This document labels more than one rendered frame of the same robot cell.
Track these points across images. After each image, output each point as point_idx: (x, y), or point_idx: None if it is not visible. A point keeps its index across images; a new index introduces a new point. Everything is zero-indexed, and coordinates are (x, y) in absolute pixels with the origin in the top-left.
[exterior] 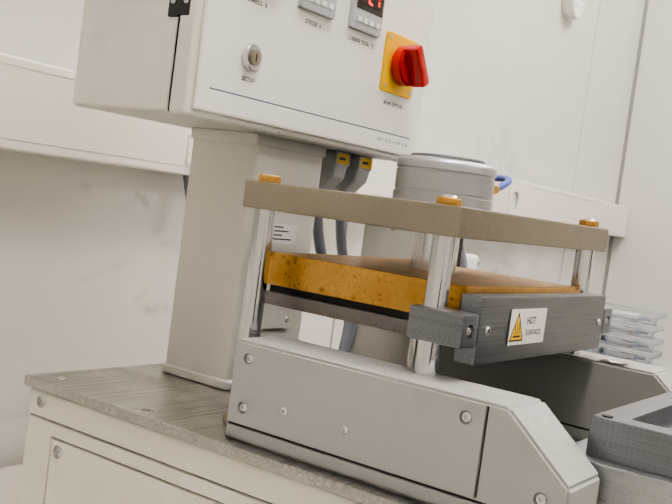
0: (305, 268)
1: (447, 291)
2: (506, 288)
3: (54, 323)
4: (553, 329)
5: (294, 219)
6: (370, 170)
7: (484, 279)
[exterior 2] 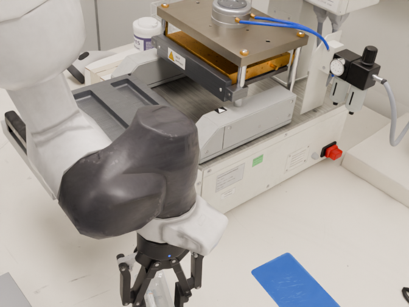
0: None
1: (161, 31)
2: (183, 45)
3: (393, 59)
4: (191, 70)
5: (285, 20)
6: (335, 14)
7: (207, 47)
